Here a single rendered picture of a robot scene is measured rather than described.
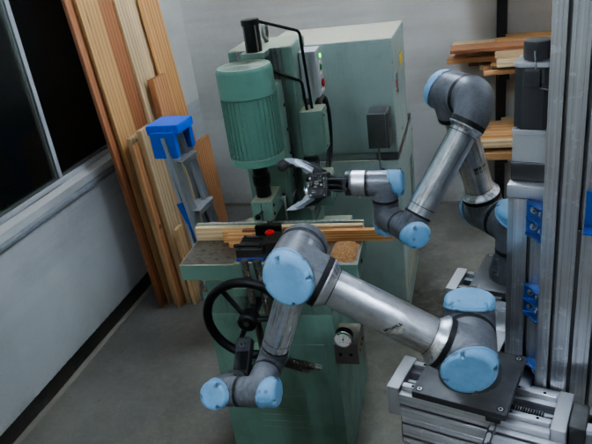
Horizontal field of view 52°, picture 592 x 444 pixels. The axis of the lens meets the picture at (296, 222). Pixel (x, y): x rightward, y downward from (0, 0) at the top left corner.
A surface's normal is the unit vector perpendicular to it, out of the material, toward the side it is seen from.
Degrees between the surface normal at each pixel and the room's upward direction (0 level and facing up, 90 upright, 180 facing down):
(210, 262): 0
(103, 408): 0
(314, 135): 90
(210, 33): 90
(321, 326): 90
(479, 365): 93
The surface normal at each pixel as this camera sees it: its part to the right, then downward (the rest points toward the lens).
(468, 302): -0.09, -0.95
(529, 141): -0.49, 0.43
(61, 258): 0.96, 0.00
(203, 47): -0.26, 0.44
